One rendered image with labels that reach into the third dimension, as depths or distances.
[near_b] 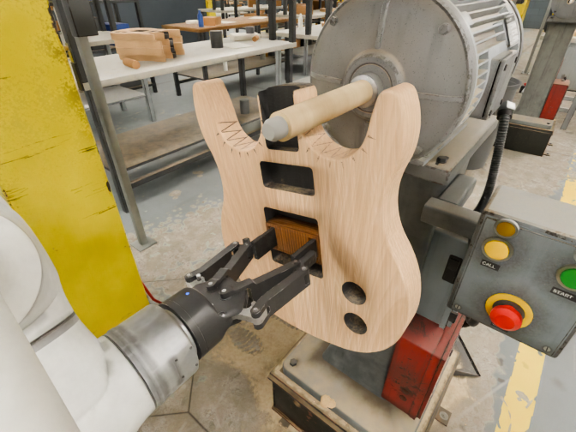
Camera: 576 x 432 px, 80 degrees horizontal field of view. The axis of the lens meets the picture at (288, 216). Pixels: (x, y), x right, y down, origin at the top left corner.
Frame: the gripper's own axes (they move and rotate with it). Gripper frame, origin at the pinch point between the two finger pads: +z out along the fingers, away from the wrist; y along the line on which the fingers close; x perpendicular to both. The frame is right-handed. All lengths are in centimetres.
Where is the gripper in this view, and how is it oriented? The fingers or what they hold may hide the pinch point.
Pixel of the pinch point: (291, 243)
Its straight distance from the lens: 51.2
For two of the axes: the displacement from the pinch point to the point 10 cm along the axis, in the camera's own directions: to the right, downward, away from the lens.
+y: 7.7, 2.1, -6.0
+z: 6.2, -4.3, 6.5
